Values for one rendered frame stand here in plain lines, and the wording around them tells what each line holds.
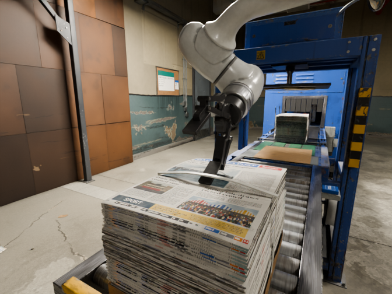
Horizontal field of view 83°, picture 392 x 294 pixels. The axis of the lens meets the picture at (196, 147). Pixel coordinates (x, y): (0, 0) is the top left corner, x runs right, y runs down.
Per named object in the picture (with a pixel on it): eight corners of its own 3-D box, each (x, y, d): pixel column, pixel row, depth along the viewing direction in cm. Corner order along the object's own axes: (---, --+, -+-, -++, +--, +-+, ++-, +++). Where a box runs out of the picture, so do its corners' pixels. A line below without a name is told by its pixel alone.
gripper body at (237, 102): (243, 92, 55) (231, 111, 48) (247, 121, 59) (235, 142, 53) (216, 93, 58) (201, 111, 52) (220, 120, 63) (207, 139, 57)
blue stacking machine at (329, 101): (346, 181, 335) (368, 32, 291) (259, 168, 396) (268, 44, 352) (339, 158, 463) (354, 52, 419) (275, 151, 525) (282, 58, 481)
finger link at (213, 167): (210, 160, 54) (210, 162, 54) (198, 181, 49) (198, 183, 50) (221, 161, 52) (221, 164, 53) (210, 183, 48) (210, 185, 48)
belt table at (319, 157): (328, 182, 140) (330, 167, 137) (231, 167, 170) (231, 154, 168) (326, 157, 199) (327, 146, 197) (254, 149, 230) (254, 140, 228)
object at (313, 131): (325, 156, 201) (326, 146, 199) (254, 149, 231) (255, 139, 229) (324, 133, 332) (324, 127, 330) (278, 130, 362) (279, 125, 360)
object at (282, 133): (305, 143, 208) (308, 116, 203) (273, 141, 222) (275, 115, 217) (307, 137, 241) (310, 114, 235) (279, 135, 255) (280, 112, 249)
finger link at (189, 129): (211, 115, 45) (210, 111, 44) (196, 135, 40) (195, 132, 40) (198, 114, 46) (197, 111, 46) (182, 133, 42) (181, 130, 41)
